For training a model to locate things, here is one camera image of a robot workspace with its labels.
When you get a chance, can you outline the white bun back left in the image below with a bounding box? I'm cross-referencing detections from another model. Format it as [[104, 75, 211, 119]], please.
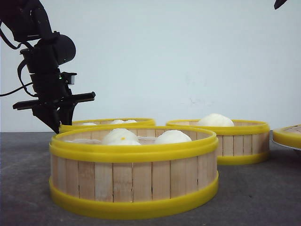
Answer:
[[82, 122, 98, 126]]

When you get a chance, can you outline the yellow-rimmed steamer lid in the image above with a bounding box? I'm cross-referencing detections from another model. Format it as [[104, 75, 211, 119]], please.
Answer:
[[272, 124, 301, 150]]

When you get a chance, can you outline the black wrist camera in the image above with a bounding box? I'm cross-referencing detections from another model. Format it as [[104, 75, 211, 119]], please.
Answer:
[[60, 72, 77, 85]]

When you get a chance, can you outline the white plate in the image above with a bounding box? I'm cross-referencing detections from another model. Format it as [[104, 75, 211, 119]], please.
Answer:
[[272, 140, 301, 151]]

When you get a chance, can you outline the white bun back middle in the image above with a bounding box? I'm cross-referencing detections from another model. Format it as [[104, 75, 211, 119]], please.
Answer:
[[110, 120, 125, 124]]

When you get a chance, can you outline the black cable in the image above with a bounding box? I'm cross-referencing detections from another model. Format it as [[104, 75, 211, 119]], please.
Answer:
[[0, 21, 40, 97]]

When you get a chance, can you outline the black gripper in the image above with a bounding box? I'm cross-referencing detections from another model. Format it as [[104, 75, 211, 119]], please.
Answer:
[[13, 69, 95, 134]]

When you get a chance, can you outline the second robot arm tip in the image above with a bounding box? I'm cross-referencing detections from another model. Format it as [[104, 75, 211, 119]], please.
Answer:
[[274, 0, 287, 10]]

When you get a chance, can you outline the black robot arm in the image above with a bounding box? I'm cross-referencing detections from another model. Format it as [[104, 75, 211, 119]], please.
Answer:
[[0, 0, 95, 133]]

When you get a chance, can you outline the large white bun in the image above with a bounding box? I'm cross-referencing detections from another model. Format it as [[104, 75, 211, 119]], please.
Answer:
[[198, 113, 234, 127]]

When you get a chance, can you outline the white bun with yellow dot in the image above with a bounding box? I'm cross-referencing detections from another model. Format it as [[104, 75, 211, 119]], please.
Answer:
[[102, 128, 141, 145]]

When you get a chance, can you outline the white bun front right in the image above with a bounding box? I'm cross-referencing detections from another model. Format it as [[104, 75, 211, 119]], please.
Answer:
[[154, 130, 192, 144]]

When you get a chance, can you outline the front bamboo steamer basket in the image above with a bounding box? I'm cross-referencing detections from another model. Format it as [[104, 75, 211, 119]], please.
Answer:
[[49, 126, 219, 219]]

